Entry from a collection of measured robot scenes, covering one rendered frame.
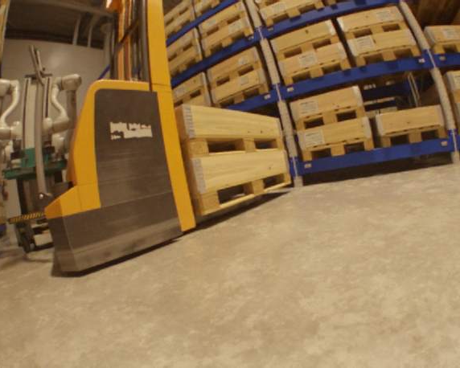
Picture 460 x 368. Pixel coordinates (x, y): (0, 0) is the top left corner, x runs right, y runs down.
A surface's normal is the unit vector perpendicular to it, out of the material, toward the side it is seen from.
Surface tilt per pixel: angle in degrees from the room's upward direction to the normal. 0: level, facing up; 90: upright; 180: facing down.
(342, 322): 0
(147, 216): 90
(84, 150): 90
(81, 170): 90
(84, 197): 90
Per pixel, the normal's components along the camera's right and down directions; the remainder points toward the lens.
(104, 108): 0.73, -0.11
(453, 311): -0.19, -0.98
